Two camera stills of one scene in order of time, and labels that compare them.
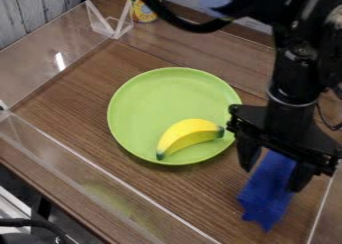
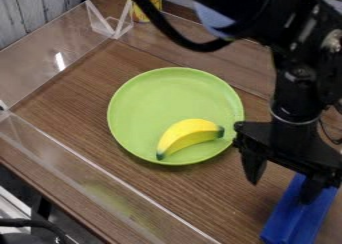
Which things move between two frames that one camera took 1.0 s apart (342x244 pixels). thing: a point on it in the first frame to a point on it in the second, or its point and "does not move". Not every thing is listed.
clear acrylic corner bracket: [112, 26] does not move
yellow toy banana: [186, 134] does not move
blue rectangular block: [268, 193] to [296, 222]
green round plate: [162, 97] does not move
